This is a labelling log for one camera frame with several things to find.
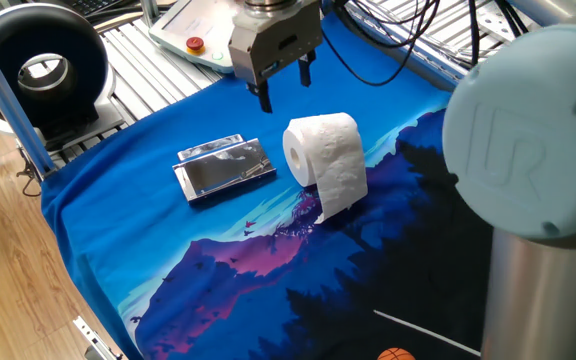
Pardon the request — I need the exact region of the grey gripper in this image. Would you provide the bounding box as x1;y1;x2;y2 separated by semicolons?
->
227;0;324;115

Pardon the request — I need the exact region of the white toilet paper roll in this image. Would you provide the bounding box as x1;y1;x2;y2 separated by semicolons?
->
281;112;369;225

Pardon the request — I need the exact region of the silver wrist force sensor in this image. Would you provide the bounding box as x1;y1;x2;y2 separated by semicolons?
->
242;0;299;14

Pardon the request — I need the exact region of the shiny metal tray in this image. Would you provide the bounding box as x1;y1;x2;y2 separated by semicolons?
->
172;133;278;204

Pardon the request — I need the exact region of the white teach pendant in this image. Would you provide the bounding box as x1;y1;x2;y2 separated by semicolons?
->
148;0;242;75

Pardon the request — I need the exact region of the blue mountain landscape cloth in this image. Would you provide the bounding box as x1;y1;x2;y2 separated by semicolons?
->
40;12;494;360

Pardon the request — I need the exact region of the black keyboard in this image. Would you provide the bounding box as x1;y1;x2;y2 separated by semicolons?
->
60;0;119;16

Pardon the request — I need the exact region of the small orange basketball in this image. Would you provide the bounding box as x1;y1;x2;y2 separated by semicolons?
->
376;347;417;360

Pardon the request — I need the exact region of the black gripper cable green plug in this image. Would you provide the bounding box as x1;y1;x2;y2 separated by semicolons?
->
320;0;442;87

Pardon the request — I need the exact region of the black cable bundle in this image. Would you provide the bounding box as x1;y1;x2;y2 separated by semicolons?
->
335;0;529;69

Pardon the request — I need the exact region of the aluminium frame post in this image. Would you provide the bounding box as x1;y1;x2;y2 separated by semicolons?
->
0;14;59;177

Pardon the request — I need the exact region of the black round ring device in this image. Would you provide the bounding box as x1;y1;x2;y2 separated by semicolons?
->
0;2;127;151

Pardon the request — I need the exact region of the white cable tie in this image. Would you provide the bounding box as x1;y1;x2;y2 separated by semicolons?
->
372;309;483;357

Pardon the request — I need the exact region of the metal bracket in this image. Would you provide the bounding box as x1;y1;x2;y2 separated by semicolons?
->
72;315;125;360

